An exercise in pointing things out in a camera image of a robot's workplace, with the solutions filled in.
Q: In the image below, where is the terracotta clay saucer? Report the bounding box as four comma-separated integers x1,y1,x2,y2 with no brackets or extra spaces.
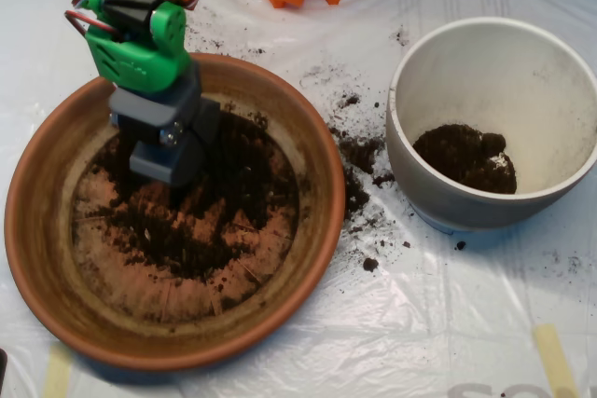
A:
4,52,347,374

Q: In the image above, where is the long beige masking tape strip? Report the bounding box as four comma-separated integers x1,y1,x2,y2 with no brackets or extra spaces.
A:
42,344,74,398
533,323,580,398

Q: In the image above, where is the spilled soil pile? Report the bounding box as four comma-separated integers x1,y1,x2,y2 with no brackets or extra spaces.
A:
328,125,397,223

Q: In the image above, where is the dark soil heap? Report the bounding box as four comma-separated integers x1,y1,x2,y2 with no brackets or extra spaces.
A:
88,108,299,287

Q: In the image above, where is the clear plastic cover sheet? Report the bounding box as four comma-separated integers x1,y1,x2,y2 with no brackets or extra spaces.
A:
0,0,597,398

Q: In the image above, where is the white ceramic pot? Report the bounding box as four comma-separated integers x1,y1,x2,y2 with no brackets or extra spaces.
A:
385,16,597,235

